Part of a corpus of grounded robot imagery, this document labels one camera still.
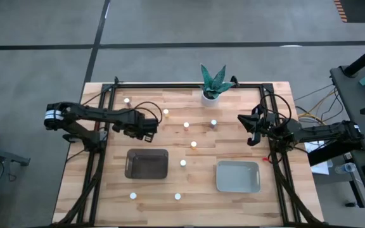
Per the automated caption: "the clear water bottle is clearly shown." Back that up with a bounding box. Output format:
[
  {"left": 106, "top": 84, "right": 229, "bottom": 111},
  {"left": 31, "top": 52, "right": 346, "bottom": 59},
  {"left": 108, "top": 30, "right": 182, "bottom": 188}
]
[{"left": 334, "top": 162, "right": 357, "bottom": 175}]

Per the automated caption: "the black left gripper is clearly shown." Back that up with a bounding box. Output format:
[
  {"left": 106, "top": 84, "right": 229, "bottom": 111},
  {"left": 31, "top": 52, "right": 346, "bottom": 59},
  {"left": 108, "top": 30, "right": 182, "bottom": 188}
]
[{"left": 112, "top": 113, "right": 156, "bottom": 143}]

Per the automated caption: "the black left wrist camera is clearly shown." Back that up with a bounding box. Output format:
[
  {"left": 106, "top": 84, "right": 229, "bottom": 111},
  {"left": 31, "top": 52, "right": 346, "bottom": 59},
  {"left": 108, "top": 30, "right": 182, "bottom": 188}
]
[{"left": 147, "top": 117, "right": 159, "bottom": 131}]

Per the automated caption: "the yellow cable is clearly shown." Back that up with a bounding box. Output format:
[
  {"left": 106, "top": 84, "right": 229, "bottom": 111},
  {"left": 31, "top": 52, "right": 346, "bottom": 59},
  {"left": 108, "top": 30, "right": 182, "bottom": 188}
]
[{"left": 297, "top": 89, "right": 336, "bottom": 126}]

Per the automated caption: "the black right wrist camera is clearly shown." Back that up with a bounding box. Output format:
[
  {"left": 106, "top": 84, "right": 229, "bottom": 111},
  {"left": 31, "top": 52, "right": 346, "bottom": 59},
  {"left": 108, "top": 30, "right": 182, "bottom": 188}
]
[{"left": 252, "top": 106, "right": 266, "bottom": 120}]

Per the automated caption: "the green plant in white pot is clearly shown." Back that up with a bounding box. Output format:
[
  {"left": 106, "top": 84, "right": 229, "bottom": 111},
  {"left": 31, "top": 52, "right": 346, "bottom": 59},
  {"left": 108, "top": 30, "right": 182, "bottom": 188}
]
[{"left": 200, "top": 64, "right": 236, "bottom": 108}]

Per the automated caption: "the grey metal stand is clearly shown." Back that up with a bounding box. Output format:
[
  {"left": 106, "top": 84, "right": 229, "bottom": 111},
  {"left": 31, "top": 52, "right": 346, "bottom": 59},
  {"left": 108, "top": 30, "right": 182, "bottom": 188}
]
[{"left": 0, "top": 142, "right": 31, "bottom": 227}]

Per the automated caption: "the black right camera cable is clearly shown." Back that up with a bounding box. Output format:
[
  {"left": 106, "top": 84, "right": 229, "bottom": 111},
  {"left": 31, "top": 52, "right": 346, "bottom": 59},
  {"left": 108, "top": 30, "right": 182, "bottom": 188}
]
[{"left": 259, "top": 93, "right": 293, "bottom": 128}]

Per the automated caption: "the white paper sheet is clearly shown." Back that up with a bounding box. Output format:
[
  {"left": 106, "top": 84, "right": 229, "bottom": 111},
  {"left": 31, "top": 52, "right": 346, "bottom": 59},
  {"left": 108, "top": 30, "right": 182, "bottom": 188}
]
[{"left": 304, "top": 139, "right": 334, "bottom": 175}]

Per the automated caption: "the white plastic bin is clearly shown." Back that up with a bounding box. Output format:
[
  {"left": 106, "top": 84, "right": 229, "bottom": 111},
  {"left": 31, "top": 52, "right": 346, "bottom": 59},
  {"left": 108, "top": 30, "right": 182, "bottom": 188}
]
[{"left": 215, "top": 160, "right": 262, "bottom": 194}]

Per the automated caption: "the black slanted pole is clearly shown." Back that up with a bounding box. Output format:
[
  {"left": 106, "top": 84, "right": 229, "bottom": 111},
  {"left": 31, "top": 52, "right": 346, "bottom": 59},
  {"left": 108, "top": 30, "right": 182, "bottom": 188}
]
[{"left": 343, "top": 37, "right": 365, "bottom": 78}]

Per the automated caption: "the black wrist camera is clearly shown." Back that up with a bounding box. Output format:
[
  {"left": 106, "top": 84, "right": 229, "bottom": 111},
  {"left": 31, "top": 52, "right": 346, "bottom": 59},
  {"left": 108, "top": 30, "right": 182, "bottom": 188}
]
[
  {"left": 147, "top": 117, "right": 159, "bottom": 131},
  {"left": 252, "top": 106, "right": 266, "bottom": 120}
]

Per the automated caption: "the black mat orange striped edge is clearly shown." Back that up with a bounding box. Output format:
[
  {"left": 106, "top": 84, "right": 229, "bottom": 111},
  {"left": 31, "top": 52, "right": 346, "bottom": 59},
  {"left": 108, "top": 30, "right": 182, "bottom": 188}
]
[{"left": 333, "top": 0, "right": 365, "bottom": 23}]

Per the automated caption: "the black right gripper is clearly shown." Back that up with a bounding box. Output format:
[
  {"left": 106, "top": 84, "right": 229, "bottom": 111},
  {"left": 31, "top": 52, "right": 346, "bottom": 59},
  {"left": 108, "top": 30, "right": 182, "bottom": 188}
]
[{"left": 237, "top": 104, "right": 278, "bottom": 148}]

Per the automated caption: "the grey side desk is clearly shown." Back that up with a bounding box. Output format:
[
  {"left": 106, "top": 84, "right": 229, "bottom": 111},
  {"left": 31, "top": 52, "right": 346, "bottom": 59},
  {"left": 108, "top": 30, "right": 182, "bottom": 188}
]
[{"left": 330, "top": 61, "right": 365, "bottom": 227}]

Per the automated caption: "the dark transparent plastic bin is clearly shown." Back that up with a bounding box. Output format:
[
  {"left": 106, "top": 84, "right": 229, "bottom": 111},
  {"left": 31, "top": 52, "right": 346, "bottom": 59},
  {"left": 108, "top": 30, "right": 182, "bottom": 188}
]
[{"left": 124, "top": 148, "right": 169, "bottom": 180}]

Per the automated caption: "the black stand beam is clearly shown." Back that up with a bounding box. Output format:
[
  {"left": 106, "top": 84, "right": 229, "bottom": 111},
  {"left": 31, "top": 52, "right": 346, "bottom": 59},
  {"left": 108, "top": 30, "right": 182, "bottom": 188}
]
[{"left": 307, "top": 132, "right": 364, "bottom": 167}]

